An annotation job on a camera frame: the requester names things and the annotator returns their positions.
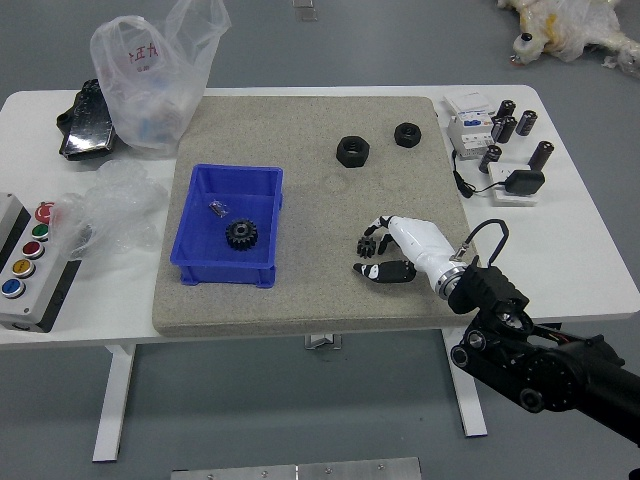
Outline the metal bracket under table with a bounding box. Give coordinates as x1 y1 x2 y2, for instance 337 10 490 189
303 332 344 351

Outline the white table leg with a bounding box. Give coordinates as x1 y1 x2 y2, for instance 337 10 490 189
92 343 137 464
440 327 489 439

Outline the small black nut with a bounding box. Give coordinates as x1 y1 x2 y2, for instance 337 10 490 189
393 121 423 147

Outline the black adapter cord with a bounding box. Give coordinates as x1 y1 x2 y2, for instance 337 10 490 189
451 148 509 199

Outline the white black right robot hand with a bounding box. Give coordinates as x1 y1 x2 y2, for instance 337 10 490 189
352 214 464 292

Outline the grey-brown mat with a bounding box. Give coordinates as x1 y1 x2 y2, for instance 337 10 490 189
151 95 481 337

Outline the white power socket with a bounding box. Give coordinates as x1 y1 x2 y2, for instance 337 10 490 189
487 162 540 207

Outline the white circuit breaker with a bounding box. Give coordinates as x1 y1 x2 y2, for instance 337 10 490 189
445 113 496 161

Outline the black plug adapter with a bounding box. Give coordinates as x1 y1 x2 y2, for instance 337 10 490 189
505 169 546 196

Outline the blue plastic box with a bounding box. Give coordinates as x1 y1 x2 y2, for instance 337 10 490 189
168 163 285 290

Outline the large metal floor plate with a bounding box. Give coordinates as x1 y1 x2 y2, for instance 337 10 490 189
170 456 422 480

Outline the white carton blue print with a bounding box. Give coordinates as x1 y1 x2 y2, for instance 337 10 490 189
443 89 494 119

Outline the big black nut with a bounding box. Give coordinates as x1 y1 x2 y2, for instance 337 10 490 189
335 134 371 168

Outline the grey button control box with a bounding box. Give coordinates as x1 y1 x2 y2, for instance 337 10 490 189
0 192 84 334

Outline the big black gear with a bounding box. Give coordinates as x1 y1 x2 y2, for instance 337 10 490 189
224 218 260 254

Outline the black plastic tray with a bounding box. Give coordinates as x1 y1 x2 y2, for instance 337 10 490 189
55 78 117 161

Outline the plush toy in plastic wrap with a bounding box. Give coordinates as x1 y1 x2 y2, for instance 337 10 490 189
496 0 640 81

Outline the clear bubble wrap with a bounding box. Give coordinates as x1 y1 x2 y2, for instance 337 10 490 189
52 159 169 261

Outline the small metal floor plate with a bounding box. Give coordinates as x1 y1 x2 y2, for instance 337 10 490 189
292 0 320 22

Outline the white plastic bag red print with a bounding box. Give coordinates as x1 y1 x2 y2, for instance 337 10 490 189
89 0 232 160

